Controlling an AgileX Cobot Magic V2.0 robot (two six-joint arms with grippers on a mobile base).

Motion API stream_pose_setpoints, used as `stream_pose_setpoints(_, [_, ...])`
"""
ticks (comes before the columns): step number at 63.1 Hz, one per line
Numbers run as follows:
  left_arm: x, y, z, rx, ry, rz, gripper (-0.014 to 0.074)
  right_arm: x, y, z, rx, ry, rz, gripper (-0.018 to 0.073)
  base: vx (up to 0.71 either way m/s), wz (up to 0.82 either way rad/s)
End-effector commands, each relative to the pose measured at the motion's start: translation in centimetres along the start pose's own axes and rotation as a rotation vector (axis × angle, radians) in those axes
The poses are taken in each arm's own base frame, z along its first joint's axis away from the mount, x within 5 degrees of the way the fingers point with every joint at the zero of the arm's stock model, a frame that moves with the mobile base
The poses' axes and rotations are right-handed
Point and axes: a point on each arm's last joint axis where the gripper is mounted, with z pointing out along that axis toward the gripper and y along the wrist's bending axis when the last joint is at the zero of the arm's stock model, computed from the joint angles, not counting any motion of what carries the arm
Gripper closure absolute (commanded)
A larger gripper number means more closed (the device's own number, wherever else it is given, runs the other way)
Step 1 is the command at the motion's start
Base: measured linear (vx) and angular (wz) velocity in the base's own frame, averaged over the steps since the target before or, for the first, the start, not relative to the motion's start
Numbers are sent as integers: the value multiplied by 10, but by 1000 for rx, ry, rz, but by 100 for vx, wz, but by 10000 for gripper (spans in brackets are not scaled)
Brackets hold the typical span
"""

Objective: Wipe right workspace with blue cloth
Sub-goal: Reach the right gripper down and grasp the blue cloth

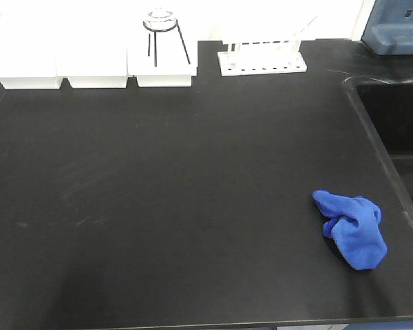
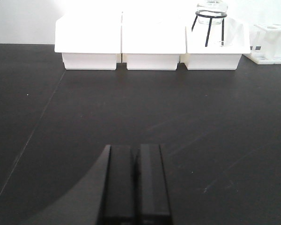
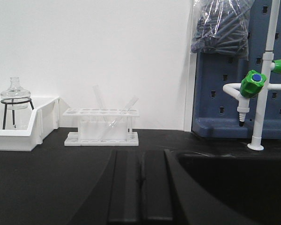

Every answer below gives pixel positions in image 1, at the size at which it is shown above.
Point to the black lab sink basin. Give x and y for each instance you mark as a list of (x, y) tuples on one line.
[(385, 109)]

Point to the right white plastic bin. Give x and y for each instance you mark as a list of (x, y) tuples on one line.
[(173, 69)]

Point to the clear glass flask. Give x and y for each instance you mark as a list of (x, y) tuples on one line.
[(160, 20)]

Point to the white test tube rack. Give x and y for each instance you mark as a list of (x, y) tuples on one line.
[(267, 46)]

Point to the blue plastic equipment base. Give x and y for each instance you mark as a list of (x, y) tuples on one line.
[(389, 30)]

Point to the black wire tripod stand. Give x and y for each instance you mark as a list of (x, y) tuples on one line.
[(179, 34)]

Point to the white plastic bin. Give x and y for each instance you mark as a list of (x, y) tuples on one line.
[(92, 57), (27, 57), (173, 69)]

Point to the middle white plastic bin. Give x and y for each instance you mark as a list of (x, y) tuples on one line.
[(92, 57)]

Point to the blue microfiber cloth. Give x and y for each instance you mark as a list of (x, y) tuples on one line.
[(353, 224)]

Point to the left white plastic bin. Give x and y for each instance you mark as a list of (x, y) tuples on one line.
[(27, 57)]

